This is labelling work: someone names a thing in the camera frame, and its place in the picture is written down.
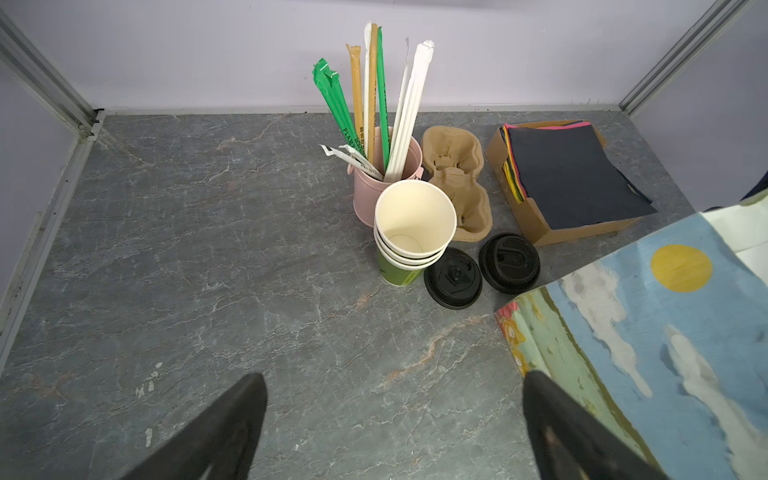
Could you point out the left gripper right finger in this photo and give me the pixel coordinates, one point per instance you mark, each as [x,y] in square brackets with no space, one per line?
[569,443]

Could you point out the brown wrapped straw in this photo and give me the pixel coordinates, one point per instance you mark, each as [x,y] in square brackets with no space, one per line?
[354,56]

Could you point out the brown pulp cup carriers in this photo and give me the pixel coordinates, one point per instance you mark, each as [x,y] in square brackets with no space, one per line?
[454,159]

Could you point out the stack of paper cups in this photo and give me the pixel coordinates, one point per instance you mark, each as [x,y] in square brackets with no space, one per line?
[414,222]

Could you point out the white green paper bag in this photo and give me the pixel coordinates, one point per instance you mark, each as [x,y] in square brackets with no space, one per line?
[664,342]

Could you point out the pink straw holder cup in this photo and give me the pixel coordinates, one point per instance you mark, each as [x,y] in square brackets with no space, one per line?
[368,189]

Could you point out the cardboard box of napkins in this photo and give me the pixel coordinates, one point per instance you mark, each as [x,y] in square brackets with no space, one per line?
[560,184]

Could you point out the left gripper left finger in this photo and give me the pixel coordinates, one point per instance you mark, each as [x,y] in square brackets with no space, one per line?
[220,443]

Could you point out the black cup lid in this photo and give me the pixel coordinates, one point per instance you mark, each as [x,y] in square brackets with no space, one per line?
[510,263]

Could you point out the white wrapped straw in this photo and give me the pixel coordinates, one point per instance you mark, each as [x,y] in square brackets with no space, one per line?
[422,59]

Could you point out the stack of black lids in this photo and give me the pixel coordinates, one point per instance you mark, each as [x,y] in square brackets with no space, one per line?
[455,280]

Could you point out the green wrapped straw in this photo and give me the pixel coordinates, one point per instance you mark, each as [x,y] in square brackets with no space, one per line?
[383,111]
[327,82]

